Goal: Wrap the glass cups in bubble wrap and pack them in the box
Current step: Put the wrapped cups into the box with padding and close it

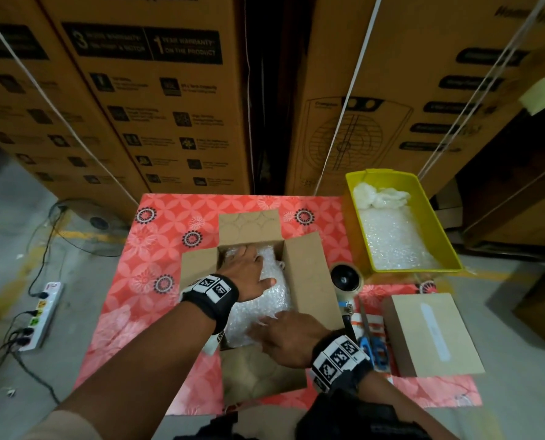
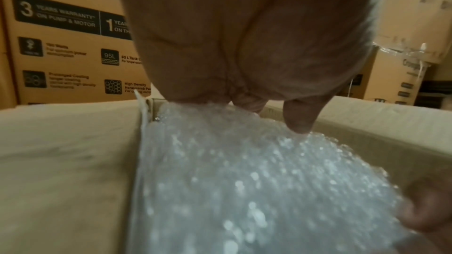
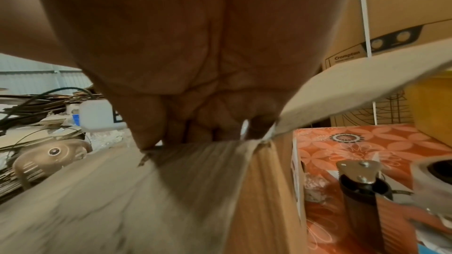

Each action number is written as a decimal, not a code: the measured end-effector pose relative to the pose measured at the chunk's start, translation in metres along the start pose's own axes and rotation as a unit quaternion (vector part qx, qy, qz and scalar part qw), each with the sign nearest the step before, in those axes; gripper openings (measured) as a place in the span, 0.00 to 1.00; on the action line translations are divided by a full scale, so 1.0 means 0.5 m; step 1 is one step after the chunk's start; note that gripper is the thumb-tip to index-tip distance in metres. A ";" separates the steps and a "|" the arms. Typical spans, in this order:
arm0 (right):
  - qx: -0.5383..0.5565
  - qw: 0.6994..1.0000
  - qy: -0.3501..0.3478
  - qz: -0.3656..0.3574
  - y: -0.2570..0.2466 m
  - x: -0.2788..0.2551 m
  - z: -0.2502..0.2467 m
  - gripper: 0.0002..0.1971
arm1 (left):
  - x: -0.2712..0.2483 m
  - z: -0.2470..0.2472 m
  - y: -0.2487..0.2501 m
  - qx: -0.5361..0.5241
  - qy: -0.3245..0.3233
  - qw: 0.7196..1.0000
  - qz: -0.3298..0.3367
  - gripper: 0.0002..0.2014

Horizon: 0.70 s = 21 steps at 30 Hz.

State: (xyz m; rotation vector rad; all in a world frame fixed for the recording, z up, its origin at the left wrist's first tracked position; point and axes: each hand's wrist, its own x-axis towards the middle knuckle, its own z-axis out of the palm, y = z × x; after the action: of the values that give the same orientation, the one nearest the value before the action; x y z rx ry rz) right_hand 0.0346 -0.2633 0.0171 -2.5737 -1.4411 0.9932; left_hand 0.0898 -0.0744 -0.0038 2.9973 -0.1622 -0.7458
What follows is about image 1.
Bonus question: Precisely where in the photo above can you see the person's left hand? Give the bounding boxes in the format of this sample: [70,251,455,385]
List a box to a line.
[214,244,279,304]

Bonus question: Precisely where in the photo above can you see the person's right hand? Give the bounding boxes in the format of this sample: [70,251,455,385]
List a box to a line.
[246,310,334,370]

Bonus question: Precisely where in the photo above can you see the bubble wrap sheet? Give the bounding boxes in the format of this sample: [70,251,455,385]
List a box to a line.
[221,246,294,350]

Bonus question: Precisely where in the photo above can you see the small cardboard box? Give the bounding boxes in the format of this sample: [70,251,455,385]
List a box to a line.
[178,208,346,408]

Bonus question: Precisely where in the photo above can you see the tape dispenser with tape roll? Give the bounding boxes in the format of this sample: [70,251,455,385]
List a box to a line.
[330,263,366,314]

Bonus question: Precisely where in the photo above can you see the bubble wrap bundle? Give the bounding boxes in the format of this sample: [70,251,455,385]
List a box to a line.
[354,182,444,272]

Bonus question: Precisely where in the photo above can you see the person's left forearm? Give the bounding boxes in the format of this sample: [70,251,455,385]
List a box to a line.
[23,302,221,440]

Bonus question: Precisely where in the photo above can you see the person's right forearm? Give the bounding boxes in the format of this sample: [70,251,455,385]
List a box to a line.
[353,371,459,440]

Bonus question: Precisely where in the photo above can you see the person's dark clothing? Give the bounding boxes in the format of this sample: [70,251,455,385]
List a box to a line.
[172,384,434,440]

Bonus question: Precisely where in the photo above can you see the flat brown cardboard box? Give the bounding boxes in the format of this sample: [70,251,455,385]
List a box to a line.
[380,291,487,380]

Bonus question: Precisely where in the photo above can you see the stack of Crompton cartons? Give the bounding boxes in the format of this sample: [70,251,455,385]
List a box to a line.
[0,0,545,226]

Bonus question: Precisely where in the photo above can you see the black wristband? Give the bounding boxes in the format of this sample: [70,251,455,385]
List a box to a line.
[180,273,241,334]
[308,329,375,396]

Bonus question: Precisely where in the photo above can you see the packaged blue scissors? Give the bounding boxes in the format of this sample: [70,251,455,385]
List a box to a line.
[350,311,394,373]

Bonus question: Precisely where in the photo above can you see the yellow plastic bin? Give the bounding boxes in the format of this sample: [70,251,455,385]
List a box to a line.
[343,167,465,279]

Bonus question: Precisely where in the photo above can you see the orange floral tablecloth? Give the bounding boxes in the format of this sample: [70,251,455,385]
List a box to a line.
[73,192,485,416]

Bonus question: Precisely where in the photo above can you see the white power strip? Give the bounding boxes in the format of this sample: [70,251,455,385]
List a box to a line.
[16,280,66,353]

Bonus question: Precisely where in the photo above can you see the wire-guard floor fan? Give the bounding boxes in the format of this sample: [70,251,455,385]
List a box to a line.
[49,197,132,259]

